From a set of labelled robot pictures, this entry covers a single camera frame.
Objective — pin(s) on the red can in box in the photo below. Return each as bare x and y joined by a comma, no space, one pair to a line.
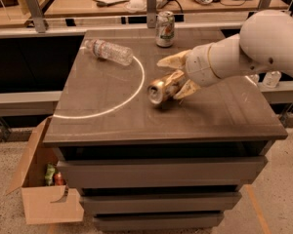
58,179

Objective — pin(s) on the white green soda can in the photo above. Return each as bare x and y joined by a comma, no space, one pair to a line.
165,27

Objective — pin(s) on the clear plastic water bottle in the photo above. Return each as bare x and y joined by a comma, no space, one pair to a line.
106,50

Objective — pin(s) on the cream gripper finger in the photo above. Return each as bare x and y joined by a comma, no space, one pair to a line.
176,61
186,90

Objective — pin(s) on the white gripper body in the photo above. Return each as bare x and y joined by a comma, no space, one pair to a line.
198,64

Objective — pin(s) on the open cardboard box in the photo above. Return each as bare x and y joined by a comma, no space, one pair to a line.
43,204

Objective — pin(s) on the green snack bag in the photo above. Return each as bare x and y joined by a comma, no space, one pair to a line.
50,171

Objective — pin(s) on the clear bottle behind cabinet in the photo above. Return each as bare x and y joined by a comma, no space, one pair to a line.
255,78
271,79

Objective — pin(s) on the white face mask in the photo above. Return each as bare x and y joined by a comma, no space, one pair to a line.
134,6

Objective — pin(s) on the grey drawer cabinet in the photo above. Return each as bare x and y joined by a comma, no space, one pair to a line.
138,166

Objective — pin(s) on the orange soda can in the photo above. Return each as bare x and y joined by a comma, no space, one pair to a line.
166,87

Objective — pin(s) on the middle metal bracket post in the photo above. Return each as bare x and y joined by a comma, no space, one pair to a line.
151,13

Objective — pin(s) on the left metal bracket post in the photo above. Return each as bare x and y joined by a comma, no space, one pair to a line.
36,15

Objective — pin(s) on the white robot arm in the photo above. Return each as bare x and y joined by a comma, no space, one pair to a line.
263,44

